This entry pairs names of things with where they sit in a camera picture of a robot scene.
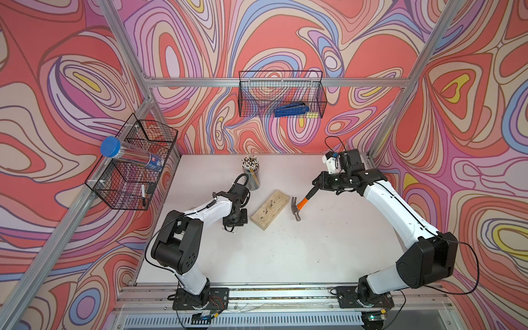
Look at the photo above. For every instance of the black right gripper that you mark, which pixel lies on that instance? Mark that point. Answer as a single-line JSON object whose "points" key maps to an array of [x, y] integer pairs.
{"points": [[324, 185]]}

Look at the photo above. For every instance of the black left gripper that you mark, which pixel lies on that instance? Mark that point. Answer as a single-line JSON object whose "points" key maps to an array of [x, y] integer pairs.
{"points": [[244, 220]]}

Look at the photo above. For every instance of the wooden block with nails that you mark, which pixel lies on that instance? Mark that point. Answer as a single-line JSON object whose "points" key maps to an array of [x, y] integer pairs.
{"points": [[270, 209]]}

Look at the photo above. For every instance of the claw hammer orange black handle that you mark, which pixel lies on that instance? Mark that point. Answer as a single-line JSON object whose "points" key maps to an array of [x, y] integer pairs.
{"points": [[296, 206]]}

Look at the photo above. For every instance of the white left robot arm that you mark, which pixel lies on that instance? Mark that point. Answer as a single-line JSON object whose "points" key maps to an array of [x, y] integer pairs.
{"points": [[176, 244]]}

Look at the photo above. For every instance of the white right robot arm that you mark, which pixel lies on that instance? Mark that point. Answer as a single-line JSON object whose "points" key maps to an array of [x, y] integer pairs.
{"points": [[429, 255]]}

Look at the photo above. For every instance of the cup of coloured pencils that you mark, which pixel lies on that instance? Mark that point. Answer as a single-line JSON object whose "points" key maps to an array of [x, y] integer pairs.
{"points": [[250, 165]]}

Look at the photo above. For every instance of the blue tool in basket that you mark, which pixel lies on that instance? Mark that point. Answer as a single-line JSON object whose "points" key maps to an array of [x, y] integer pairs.
{"points": [[292, 109]]}

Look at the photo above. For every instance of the black marker in basket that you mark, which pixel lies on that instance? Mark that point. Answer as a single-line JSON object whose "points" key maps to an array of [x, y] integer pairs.
{"points": [[143, 195]]}

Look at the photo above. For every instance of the clear tube with blue cap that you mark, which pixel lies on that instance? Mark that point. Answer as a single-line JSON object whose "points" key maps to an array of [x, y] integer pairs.
{"points": [[122, 151]]}

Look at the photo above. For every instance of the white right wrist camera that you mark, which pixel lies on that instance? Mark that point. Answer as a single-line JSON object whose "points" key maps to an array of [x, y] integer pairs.
{"points": [[330, 159]]}

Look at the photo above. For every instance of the black wire basket left wall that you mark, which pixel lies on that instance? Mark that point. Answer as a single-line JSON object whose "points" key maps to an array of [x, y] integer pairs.
{"points": [[118, 184]]}

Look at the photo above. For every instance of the black wire basket wall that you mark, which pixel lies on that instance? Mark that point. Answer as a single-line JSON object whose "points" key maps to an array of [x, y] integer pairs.
{"points": [[118, 184], [262, 91]]}

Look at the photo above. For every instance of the black wire basket back wall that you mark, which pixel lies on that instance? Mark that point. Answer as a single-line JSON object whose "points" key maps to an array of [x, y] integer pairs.
{"points": [[262, 91]]}

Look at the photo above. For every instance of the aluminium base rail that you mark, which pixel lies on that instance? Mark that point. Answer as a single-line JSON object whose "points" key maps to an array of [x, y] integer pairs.
{"points": [[291, 306]]}

